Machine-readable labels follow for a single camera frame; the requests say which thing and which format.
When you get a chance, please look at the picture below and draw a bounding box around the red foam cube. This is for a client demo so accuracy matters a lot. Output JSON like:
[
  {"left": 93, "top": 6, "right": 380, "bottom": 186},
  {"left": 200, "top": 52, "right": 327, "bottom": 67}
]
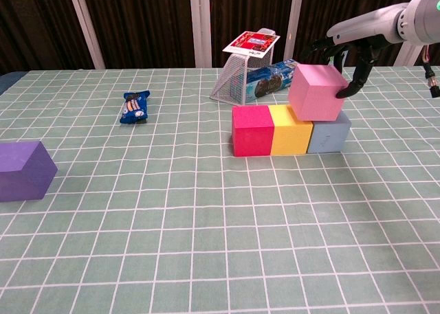
[{"left": 232, "top": 105, "right": 275, "bottom": 157}]

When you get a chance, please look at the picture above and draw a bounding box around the light blue foam cube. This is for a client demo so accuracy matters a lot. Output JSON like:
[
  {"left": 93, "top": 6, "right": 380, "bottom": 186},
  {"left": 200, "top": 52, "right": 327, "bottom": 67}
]
[{"left": 307, "top": 111, "right": 352, "bottom": 154}]

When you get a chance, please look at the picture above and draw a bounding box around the yellow foam cube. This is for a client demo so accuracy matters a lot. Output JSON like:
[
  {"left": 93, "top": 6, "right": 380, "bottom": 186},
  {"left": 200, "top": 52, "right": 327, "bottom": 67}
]
[{"left": 267, "top": 104, "right": 314, "bottom": 156}]

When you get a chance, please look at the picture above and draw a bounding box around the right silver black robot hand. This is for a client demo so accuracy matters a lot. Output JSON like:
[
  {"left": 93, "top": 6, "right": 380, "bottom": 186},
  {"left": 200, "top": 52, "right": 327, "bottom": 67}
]
[{"left": 301, "top": 3, "right": 410, "bottom": 99}]

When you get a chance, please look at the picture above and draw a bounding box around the purple foam cube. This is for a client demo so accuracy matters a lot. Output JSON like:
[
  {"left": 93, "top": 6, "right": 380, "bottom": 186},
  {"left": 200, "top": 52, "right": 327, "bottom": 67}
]
[{"left": 0, "top": 140, "right": 58, "bottom": 203}]

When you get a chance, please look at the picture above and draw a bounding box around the green checked tablecloth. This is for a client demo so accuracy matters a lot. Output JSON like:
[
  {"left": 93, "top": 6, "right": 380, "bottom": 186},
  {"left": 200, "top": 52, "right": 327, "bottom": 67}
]
[{"left": 0, "top": 66, "right": 440, "bottom": 314}]

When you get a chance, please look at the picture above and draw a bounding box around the blue cookie box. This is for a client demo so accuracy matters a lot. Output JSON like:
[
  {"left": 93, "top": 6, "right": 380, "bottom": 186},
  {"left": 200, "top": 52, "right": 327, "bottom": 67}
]
[{"left": 244, "top": 60, "right": 300, "bottom": 104}]

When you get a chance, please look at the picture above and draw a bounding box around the small blue cookie packet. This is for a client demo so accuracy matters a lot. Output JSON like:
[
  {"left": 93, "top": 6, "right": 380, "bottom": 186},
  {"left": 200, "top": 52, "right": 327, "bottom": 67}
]
[{"left": 119, "top": 90, "right": 151, "bottom": 125}]

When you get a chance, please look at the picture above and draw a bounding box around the white wire mesh basket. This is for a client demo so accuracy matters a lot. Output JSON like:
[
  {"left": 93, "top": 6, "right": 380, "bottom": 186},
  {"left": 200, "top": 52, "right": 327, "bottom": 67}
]
[{"left": 209, "top": 27, "right": 276, "bottom": 108}]

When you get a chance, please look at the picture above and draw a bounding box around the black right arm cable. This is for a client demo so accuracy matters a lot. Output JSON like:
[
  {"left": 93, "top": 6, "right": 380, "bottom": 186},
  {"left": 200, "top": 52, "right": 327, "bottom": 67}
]
[{"left": 422, "top": 44, "right": 440, "bottom": 98}]

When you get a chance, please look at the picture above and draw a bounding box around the red and white snack pack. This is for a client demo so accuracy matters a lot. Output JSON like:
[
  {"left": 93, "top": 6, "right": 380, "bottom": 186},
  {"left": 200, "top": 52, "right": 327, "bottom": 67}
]
[{"left": 221, "top": 31, "right": 281, "bottom": 58}]

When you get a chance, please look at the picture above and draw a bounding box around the pink foam cube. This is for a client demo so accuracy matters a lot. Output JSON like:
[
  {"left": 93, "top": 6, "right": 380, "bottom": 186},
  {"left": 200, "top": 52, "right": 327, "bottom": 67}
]
[{"left": 287, "top": 63, "right": 350, "bottom": 122}]

